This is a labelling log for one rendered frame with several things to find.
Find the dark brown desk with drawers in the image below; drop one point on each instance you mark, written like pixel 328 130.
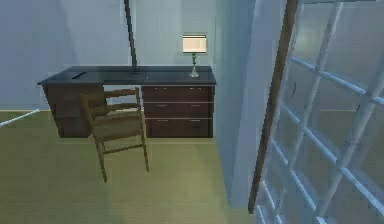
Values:
pixel 178 106

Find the table lamp with cream shade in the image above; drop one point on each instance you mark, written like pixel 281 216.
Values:
pixel 194 45

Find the brown wooden chair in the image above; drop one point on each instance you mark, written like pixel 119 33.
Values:
pixel 116 125

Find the black slanted pole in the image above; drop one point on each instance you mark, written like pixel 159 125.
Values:
pixel 130 36

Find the window with white bars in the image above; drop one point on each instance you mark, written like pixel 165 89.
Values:
pixel 320 126

